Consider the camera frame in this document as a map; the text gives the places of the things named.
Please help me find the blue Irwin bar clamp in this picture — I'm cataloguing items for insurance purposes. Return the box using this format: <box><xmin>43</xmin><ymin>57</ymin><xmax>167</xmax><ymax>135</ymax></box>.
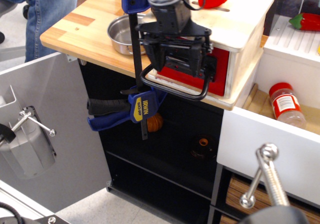
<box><xmin>87</xmin><ymin>0</ymin><xmax>167</xmax><ymax>140</ymax></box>

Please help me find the red toy chili pepper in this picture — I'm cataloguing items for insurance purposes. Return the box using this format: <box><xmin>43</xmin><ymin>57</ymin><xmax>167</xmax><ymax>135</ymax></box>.
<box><xmin>289</xmin><ymin>13</ymin><xmax>320</xmax><ymax>32</ymax></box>

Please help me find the red front wooden drawer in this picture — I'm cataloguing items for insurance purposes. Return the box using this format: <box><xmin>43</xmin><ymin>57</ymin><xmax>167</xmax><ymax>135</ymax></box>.
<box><xmin>157</xmin><ymin>47</ymin><xmax>230</xmax><ymax>96</ymax></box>

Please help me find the black metal drawer handle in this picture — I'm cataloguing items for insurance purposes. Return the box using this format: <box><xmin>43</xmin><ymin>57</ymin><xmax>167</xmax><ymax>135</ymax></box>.
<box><xmin>139</xmin><ymin>42</ymin><xmax>218</xmax><ymax>102</ymax></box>

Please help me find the red capped spice jar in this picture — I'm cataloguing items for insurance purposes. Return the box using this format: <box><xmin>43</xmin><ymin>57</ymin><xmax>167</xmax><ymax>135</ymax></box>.
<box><xmin>269</xmin><ymin>82</ymin><xmax>307</xmax><ymax>129</ymax></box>

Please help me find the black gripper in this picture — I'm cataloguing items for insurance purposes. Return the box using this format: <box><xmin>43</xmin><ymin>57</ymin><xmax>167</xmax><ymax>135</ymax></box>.
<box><xmin>136</xmin><ymin>2</ymin><xmax>213</xmax><ymax>77</ymax></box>

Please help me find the small orange toy pumpkin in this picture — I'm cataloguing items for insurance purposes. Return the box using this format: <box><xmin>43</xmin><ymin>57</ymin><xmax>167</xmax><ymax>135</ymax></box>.
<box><xmin>147</xmin><ymin>113</ymin><xmax>164</xmax><ymax>133</ymax></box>

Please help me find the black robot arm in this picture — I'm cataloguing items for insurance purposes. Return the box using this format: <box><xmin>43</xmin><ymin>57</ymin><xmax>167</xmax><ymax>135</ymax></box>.
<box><xmin>136</xmin><ymin>0</ymin><xmax>212</xmax><ymax>77</ymax></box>

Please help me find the silver screw clamp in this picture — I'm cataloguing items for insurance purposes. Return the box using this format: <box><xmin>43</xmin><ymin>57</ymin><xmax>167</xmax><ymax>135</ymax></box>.
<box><xmin>0</xmin><ymin>110</ymin><xmax>57</xmax><ymax>149</ymax></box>
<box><xmin>238</xmin><ymin>143</ymin><xmax>311</xmax><ymax>224</ymax></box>

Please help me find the white toy sink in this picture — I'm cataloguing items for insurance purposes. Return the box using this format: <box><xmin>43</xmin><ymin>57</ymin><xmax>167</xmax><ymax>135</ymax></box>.
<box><xmin>264</xmin><ymin>16</ymin><xmax>320</xmax><ymax>68</ymax></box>

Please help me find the right silver screw clamp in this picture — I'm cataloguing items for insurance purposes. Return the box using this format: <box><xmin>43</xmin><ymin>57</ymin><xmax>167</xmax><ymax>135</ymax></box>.
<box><xmin>238</xmin><ymin>143</ymin><xmax>311</xmax><ymax>224</ymax></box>

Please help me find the black round lid orange knob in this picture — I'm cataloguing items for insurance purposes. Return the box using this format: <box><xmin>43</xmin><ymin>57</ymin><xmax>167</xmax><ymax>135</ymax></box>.
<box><xmin>189</xmin><ymin>134</ymin><xmax>219</xmax><ymax>160</ymax></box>

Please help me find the stainless steel pot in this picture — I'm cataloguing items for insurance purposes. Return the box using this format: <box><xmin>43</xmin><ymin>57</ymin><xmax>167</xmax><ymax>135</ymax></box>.
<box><xmin>107</xmin><ymin>15</ymin><xmax>133</xmax><ymax>56</ymax></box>

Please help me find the white wooden box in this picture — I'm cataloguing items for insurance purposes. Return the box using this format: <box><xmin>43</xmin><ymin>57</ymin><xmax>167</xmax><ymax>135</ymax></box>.
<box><xmin>143</xmin><ymin>0</ymin><xmax>274</xmax><ymax>110</ymax></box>

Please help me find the grey cabinet door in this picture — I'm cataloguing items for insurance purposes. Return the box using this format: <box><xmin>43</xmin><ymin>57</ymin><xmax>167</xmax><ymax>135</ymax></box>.
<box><xmin>0</xmin><ymin>53</ymin><xmax>110</xmax><ymax>212</ymax></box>

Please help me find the person in blue jeans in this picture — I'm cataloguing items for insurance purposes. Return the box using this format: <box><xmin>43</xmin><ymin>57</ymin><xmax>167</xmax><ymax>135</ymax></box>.
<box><xmin>6</xmin><ymin>0</ymin><xmax>78</xmax><ymax>62</ymax></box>

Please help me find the white open kitchen drawer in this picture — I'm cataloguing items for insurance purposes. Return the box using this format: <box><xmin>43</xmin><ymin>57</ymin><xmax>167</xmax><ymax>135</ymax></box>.
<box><xmin>217</xmin><ymin>54</ymin><xmax>320</xmax><ymax>206</ymax></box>

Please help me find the left silver screw clamp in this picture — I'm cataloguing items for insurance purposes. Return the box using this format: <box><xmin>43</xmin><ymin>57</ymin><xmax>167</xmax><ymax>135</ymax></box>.
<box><xmin>0</xmin><ymin>110</ymin><xmax>57</xmax><ymax>149</ymax></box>

